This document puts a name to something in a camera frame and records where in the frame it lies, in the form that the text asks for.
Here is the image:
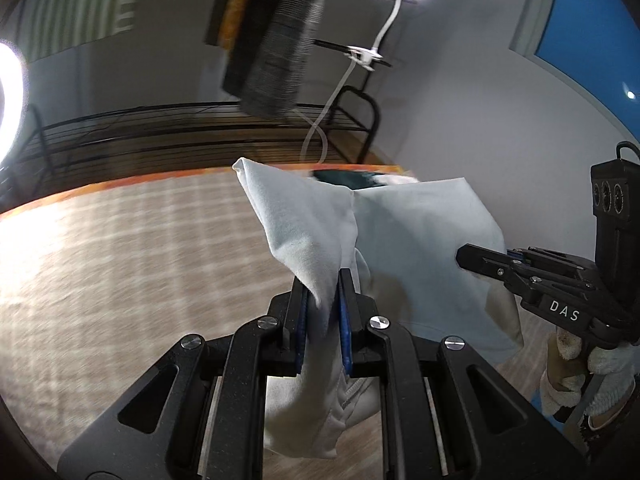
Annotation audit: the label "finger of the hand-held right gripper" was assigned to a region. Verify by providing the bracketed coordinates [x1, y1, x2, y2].
[455, 243, 608, 348]
[506, 246, 598, 287]

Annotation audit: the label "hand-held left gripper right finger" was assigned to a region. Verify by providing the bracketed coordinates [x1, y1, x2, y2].
[337, 268, 586, 480]

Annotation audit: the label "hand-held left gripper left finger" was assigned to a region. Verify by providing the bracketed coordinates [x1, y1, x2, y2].
[57, 275, 310, 480]

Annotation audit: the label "white shorts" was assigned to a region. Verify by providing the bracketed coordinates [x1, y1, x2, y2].
[232, 156, 525, 461]

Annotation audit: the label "person's right forearm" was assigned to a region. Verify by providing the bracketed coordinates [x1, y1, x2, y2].
[575, 400, 640, 466]

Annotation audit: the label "person's right hand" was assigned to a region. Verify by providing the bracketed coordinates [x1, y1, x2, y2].
[540, 330, 640, 417]

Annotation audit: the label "green and white cloth pile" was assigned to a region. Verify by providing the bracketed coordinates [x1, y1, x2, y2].
[310, 169, 418, 191]

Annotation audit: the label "beige woven blanket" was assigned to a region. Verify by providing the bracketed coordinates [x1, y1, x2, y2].
[0, 162, 561, 480]

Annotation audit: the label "blue door panel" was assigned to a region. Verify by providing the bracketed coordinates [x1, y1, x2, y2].
[535, 0, 640, 141]

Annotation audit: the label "black hanging garment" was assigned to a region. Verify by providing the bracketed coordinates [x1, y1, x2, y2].
[221, 0, 273, 98]

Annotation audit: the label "grey checked hanging cloth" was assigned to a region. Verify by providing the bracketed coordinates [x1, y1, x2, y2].
[239, 0, 333, 117]

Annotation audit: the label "orange hanging cloth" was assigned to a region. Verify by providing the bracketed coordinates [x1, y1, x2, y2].
[217, 0, 261, 53]

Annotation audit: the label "striped curtain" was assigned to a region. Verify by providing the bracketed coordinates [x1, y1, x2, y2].
[27, 0, 143, 63]

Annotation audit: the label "black metal wire rack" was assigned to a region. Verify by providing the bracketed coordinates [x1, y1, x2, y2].
[0, 85, 381, 211]

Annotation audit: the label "bright ring lamp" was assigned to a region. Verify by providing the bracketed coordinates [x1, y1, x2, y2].
[0, 42, 25, 166]

